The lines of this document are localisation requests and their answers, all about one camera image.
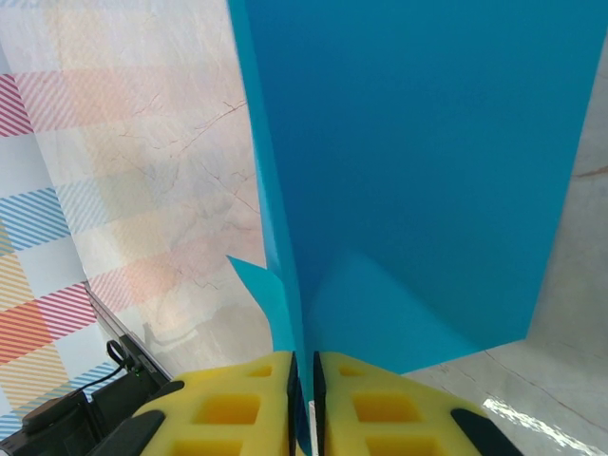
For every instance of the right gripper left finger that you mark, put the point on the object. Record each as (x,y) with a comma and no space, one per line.
(266,389)

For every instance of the blue paper sheet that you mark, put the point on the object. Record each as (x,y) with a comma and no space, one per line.
(404,166)

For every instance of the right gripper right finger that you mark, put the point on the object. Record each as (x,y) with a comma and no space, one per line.
(351,389)

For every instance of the long aluminium base rail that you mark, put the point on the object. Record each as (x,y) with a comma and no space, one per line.
(114,328)

